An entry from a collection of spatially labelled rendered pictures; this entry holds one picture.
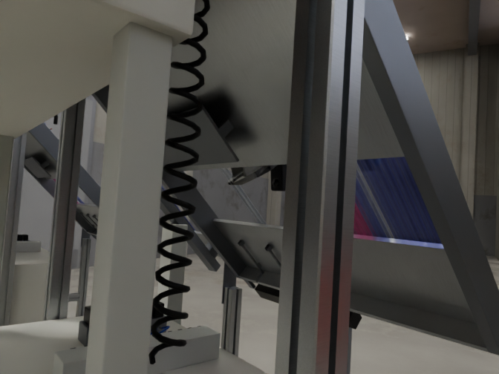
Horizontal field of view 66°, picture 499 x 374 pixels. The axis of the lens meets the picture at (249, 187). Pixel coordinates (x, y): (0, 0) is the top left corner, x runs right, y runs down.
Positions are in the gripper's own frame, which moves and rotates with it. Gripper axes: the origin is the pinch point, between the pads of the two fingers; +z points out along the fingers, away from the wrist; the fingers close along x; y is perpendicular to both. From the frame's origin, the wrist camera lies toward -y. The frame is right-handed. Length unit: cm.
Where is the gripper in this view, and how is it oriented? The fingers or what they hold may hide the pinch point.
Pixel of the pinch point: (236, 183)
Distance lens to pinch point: 89.2
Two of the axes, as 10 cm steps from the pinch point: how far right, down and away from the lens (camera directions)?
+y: -3.8, -8.7, -3.2
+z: -6.7, 5.0, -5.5
